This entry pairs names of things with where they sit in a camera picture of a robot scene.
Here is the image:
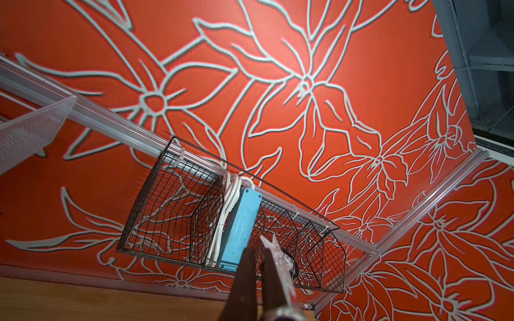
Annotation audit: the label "white power cord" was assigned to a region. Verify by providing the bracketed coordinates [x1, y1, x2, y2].
[204, 171, 256, 268]

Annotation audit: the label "black wire basket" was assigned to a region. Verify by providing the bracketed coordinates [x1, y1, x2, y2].
[117, 137, 347, 293]

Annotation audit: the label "black tape measure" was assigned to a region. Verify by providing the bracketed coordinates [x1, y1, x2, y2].
[282, 250, 299, 281]

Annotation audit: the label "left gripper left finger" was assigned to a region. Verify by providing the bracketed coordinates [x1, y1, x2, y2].
[218, 246, 257, 321]

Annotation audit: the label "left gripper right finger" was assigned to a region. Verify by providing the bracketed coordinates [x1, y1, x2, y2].
[260, 246, 298, 321]

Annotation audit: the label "blue power strip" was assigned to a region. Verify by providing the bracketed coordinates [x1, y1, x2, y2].
[218, 188, 262, 272]

